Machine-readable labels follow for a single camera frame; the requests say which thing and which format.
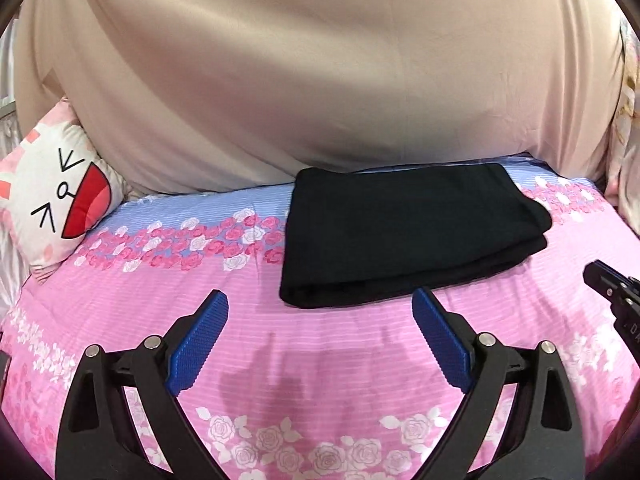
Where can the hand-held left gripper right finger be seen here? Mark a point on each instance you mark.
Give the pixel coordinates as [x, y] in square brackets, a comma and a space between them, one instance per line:
[441, 347]

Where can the black pants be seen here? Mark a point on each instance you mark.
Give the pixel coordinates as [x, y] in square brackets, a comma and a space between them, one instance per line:
[400, 230]

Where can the pink floral bedsheet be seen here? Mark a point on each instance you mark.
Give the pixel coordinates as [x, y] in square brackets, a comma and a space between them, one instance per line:
[325, 280]

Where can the silver satin cloth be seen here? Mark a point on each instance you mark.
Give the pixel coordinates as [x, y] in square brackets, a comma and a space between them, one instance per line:
[10, 270]

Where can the grey printed plush blanket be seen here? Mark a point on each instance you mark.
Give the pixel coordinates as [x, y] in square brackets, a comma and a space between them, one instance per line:
[627, 110]

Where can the white cartoon face pillow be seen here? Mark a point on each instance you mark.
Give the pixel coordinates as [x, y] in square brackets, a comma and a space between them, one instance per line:
[65, 195]

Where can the beige curtain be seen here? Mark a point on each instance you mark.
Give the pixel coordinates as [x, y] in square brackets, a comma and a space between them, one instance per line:
[300, 60]

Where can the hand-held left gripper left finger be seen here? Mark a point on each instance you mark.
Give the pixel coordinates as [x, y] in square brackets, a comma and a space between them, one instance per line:
[197, 347]

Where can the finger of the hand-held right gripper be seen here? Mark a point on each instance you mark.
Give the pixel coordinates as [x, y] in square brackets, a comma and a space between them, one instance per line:
[602, 280]

